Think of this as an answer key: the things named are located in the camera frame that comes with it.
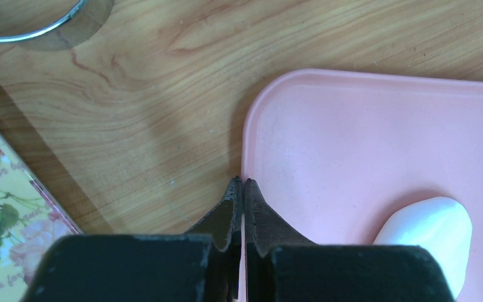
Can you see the pink rectangular tray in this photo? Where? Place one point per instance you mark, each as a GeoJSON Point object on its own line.
{"type": "Point", "coordinates": [336, 153]}

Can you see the floral rectangular tray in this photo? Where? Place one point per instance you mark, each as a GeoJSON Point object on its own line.
{"type": "Point", "coordinates": [30, 222]}

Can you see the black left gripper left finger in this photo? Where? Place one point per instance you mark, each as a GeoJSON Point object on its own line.
{"type": "Point", "coordinates": [201, 264]}

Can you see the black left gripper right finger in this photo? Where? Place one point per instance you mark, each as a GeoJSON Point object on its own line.
{"type": "Point", "coordinates": [283, 265]}

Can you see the white dough ball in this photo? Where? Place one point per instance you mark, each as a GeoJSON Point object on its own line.
{"type": "Point", "coordinates": [440, 225]}

